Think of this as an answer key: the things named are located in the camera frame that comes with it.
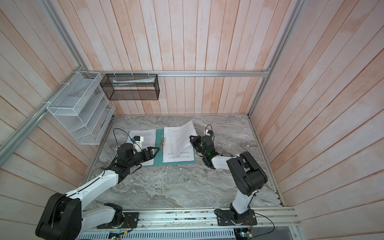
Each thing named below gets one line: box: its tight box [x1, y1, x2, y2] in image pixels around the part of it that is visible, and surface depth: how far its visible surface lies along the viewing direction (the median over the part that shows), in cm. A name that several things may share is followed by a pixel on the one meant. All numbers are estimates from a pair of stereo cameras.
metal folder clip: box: [161, 135, 166, 152], surface depth 106 cm
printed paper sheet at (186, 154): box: [162, 126, 195, 163], surface depth 100 cm
